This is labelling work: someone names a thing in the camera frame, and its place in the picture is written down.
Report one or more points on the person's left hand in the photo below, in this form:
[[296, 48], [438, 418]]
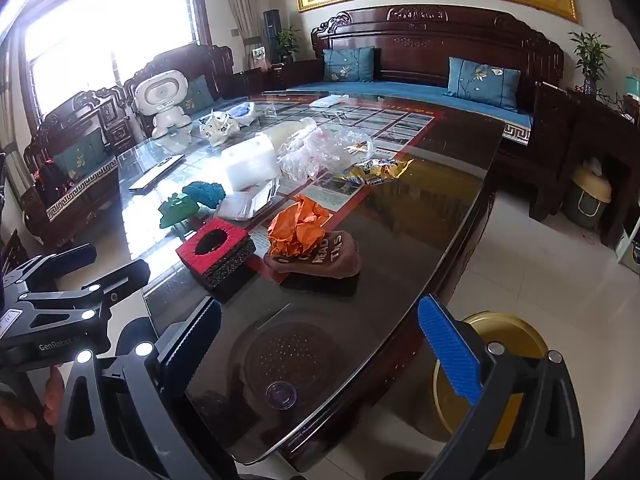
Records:
[[50, 400]]

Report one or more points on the clear suction cup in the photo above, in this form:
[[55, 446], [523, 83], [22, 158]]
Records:
[[280, 394]]

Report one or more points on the blue paper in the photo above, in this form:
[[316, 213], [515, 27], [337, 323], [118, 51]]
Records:
[[204, 192]]

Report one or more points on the clear plastic bag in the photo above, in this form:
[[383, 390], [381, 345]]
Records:
[[310, 152]]

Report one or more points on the red and black bag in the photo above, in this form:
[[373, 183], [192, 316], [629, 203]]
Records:
[[50, 177]]

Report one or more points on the teal embroidered pillow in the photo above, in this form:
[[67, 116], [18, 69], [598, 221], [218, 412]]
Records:
[[199, 94], [82, 154]]

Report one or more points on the carved dark wooden sofa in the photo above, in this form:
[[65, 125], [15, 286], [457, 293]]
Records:
[[425, 55]]

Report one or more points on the dark wooden glass-topped coffee table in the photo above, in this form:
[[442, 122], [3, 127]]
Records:
[[400, 240]]

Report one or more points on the white paper stack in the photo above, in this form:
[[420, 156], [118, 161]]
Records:
[[245, 203]]

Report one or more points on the black tower speaker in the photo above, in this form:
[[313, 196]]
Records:
[[272, 35]]

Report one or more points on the yellow plastic bin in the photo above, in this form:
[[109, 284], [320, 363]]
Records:
[[510, 335]]

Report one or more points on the blue sofa seat cushion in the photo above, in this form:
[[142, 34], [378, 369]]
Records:
[[400, 94]]

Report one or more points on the window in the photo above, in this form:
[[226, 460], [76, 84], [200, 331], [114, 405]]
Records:
[[110, 25]]

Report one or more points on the dark wooden side table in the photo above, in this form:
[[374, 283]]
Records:
[[585, 130]]

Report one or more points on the yellow snack wrapper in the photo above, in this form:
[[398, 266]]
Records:
[[375, 170]]

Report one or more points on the patterned curtain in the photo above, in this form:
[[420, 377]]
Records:
[[242, 5]]

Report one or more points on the blue embroidered pillow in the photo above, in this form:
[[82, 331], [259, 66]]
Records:
[[482, 84], [348, 64]]

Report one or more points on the blue and white plastic bag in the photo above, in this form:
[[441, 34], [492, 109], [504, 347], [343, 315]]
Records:
[[243, 112]]

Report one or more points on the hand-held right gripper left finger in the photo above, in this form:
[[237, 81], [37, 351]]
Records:
[[192, 345]]

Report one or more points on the white shelf rack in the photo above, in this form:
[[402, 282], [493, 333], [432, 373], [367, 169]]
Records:
[[629, 247]]

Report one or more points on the green and cream lidded container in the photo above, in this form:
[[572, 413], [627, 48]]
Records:
[[589, 195]]

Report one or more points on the white ceramic ornament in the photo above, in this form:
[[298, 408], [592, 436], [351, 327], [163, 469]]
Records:
[[218, 129]]

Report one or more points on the green paper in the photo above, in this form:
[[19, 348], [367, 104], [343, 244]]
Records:
[[175, 210]]

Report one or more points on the white toy robot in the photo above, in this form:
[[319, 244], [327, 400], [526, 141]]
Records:
[[160, 95]]

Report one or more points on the potted bamboo plant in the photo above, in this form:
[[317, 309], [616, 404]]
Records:
[[590, 55]]

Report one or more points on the white tissue packet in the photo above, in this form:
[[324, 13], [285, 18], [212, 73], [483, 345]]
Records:
[[328, 101]]

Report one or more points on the dark wooden corner table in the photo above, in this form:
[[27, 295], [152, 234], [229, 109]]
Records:
[[287, 74]]

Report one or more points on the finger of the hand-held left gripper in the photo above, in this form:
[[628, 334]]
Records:
[[120, 274], [65, 257]]

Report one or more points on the carved dark wooden armchair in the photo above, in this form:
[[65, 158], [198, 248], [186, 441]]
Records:
[[210, 65], [95, 105]]

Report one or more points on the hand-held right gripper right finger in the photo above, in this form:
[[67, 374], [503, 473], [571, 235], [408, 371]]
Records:
[[450, 350]]

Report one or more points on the cream plastic roll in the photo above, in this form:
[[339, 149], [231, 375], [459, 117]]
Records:
[[287, 131]]

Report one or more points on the small potted green plant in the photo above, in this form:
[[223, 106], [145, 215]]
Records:
[[287, 44]]

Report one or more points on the orange paper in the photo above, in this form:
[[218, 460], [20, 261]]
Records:
[[297, 225]]

